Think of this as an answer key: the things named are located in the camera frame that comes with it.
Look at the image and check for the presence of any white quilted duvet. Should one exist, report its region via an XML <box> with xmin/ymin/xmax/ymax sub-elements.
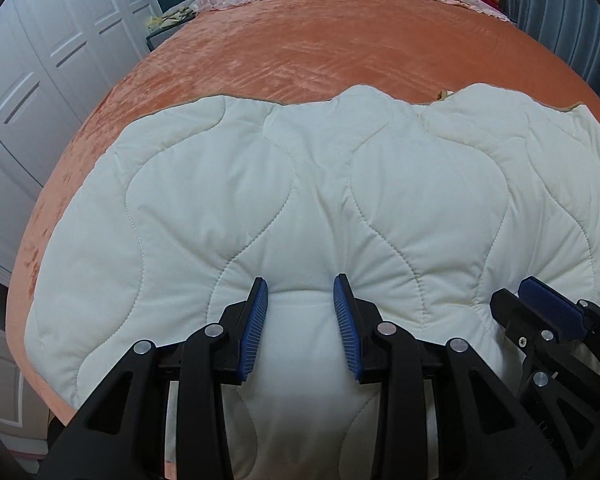
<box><xmin>24</xmin><ymin>84</ymin><xmax>600</xmax><ymax>479</ymax></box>

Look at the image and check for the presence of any orange velvet bed cover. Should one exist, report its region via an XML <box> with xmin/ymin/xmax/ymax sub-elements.
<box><xmin>4</xmin><ymin>0</ymin><xmax>600</xmax><ymax>480</ymax></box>

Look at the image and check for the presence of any dark bedside table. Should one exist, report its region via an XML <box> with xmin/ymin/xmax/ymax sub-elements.
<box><xmin>146</xmin><ymin>15</ymin><xmax>196</xmax><ymax>52</ymax></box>

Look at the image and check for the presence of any white panelled wardrobe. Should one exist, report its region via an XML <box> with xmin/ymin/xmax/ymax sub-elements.
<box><xmin>0</xmin><ymin>0</ymin><xmax>160</xmax><ymax>285</ymax></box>

